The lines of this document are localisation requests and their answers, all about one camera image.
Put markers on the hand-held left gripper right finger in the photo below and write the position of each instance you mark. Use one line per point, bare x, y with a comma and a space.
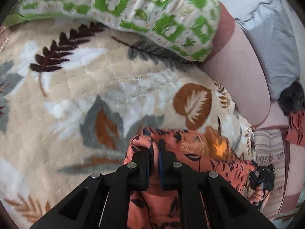
166, 171

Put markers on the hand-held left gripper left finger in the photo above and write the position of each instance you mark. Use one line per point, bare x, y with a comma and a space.
143, 171

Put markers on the orange floral garment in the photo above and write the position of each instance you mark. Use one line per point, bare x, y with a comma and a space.
197, 152

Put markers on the person's right hand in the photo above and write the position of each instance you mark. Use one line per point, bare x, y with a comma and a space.
257, 195

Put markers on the pink quilted backrest cushion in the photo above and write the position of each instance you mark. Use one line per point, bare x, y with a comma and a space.
293, 171

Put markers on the striped floral pillow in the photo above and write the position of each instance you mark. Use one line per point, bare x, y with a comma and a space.
266, 148

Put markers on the salmon knitted cloth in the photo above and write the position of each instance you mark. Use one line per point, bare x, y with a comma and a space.
296, 128

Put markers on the dark furry cushion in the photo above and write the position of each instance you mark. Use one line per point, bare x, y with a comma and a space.
290, 97

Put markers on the leaf print blanket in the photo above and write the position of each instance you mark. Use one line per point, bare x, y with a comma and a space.
95, 81

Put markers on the pink quilted bolster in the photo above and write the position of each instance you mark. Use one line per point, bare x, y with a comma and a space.
238, 76

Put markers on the grey pillow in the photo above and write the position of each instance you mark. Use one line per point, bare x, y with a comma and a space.
274, 40

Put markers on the green patterned pillow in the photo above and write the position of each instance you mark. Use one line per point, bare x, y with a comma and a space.
143, 9

